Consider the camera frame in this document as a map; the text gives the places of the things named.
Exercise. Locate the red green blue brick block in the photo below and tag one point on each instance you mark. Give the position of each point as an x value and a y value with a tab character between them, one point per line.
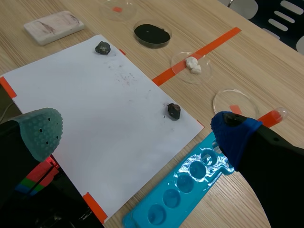
39	177

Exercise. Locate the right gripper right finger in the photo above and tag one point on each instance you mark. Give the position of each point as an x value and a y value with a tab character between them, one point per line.
261	154

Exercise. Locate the small dark brownish stone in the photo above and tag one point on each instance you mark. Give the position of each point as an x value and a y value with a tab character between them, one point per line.
173	111

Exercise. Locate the small white tile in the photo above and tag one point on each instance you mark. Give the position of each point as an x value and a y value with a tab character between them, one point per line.
53	26

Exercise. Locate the empty clear glass dish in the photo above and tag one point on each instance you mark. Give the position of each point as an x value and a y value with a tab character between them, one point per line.
235	101
118	10

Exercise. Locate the white lump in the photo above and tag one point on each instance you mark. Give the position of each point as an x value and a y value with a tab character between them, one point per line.
196	69
191	62

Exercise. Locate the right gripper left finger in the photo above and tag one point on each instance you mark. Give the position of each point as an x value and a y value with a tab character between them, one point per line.
35	133

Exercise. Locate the small dark greenish stone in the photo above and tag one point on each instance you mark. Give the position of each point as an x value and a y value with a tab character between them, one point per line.
103	48

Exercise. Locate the dark blue chair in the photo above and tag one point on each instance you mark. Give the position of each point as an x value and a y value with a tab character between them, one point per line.
285	26

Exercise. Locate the dropper with red bulb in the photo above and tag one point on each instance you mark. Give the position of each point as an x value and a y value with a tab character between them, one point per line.
276	115

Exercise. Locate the glass dish with black powder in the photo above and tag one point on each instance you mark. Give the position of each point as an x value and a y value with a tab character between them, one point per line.
152	33

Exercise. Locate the white sheet of paper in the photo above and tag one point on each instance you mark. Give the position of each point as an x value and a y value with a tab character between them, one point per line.
99	114

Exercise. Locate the turquoise rack with round holes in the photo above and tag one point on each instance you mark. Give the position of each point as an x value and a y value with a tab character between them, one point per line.
175	190

